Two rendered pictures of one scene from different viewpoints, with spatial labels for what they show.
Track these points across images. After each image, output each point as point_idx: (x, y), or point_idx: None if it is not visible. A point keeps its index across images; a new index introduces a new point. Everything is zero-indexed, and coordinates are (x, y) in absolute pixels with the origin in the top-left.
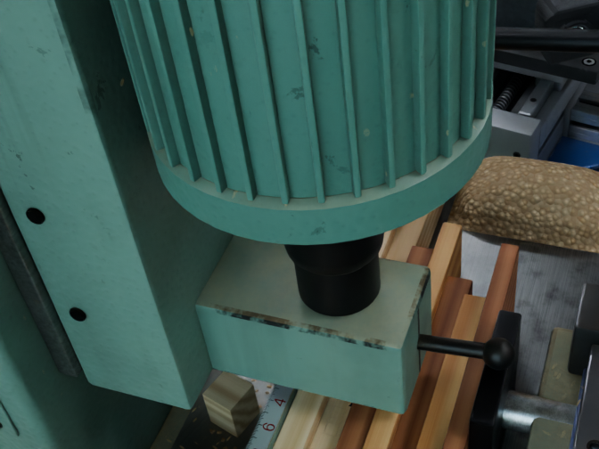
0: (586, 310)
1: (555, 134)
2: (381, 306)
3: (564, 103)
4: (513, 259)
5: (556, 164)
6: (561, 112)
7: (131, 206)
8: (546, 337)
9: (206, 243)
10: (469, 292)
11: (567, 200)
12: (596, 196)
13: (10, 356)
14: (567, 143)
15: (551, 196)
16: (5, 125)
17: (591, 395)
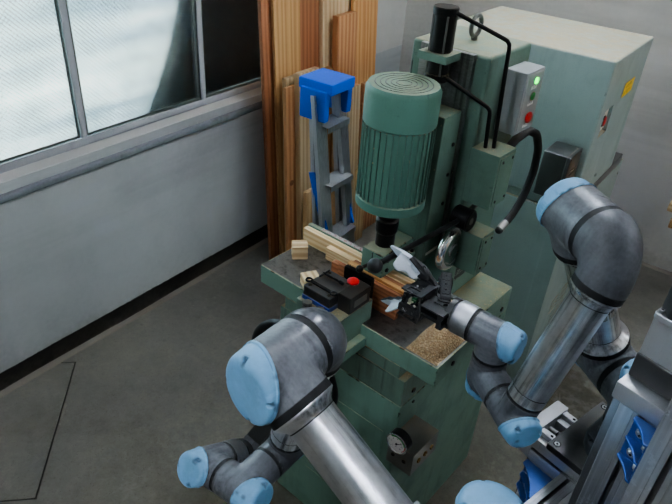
0: (362, 282)
1: (550, 469)
2: (375, 247)
3: (562, 467)
4: (393, 293)
5: (443, 338)
6: (557, 465)
7: None
8: (383, 322)
9: (402, 223)
10: None
11: (425, 334)
12: (425, 343)
13: None
14: (549, 481)
15: (428, 331)
16: None
17: (341, 277)
